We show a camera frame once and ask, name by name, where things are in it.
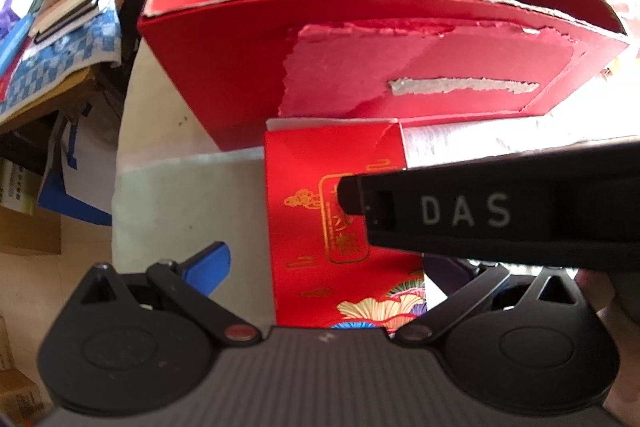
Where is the small red gift box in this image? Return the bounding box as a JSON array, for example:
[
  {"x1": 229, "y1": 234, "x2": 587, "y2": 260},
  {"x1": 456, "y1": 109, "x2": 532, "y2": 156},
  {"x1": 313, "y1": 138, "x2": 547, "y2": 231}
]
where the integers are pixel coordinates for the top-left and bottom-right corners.
[{"x1": 263, "y1": 117, "x2": 640, "y2": 331}]

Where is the person right hand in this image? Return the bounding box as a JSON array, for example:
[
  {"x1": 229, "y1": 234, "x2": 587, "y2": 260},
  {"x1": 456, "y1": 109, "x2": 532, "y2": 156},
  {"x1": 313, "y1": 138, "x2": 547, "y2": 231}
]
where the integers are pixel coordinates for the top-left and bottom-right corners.
[{"x1": 574, "y1": 270, "x2": 640, "y2": 426}]

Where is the pastel bed sheet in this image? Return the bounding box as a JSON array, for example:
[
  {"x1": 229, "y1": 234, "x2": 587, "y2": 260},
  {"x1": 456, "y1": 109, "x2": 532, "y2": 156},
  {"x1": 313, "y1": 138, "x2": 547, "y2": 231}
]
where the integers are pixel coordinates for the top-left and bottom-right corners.
[{"x1": 112, "y1": 43, "x2": 276, "y2": 331}]

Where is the blue patterned cloth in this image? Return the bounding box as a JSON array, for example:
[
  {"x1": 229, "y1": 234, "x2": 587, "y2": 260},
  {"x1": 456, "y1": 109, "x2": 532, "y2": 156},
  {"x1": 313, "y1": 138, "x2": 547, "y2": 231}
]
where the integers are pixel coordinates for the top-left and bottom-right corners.
[{"x1": 1, "y1": 8, "x2": 122, "y2": 120}]

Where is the large red cardboard box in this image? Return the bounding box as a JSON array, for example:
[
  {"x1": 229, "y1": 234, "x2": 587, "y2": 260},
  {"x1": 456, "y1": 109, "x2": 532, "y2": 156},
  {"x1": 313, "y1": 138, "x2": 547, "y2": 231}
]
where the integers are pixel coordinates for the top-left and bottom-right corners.
[{"x1": 139, "y1": 0, "x2": 628, "y2": 150}]

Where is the blue pencil case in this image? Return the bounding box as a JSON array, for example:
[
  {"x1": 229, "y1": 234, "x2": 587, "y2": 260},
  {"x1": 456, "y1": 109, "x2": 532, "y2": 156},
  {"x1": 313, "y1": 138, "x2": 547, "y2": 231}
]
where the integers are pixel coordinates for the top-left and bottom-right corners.
[{"x1": 0, "y1": 13, "x2": 35, "y2": 76}]

